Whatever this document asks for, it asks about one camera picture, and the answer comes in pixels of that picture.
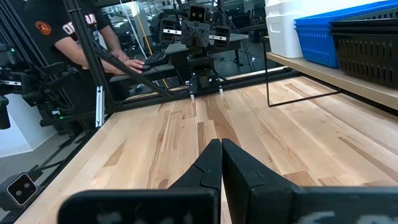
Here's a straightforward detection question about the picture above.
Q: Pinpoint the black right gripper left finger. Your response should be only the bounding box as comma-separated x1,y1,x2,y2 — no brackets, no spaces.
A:
57,139,222,224

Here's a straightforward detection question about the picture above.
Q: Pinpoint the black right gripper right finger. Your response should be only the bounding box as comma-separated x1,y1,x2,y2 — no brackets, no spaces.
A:
222,138,398,224

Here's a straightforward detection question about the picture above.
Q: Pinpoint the white box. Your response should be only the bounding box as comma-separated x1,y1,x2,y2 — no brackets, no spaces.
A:
0,93,58,158

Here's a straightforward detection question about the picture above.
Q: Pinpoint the yellow hanging cable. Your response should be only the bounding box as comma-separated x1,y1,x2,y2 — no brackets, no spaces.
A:
132,0,154,56

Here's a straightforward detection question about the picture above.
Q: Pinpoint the black aluminium rig frame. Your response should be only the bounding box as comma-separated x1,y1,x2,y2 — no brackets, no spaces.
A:
0,0,301,224

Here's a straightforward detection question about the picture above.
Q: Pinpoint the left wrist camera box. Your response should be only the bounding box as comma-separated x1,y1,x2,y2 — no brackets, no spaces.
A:
188,4,208,23

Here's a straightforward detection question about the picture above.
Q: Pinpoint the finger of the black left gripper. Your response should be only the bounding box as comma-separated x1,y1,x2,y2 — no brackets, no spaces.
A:
180,21,196,47
195,21,211,47

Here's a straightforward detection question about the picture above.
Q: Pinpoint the black perforated plastic basket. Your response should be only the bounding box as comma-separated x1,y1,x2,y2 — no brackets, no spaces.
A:
331,27,398,90
329,17,398,30

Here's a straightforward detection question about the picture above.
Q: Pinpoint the person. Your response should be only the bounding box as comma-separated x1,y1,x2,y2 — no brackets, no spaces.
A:
23,0,146,106

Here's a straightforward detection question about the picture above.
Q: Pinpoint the silver frame bracket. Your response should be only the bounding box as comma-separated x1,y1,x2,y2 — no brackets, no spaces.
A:
95,86,105,128

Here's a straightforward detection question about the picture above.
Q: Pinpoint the grey table-level camera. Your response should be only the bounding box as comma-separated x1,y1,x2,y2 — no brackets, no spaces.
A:
0,172,40,212

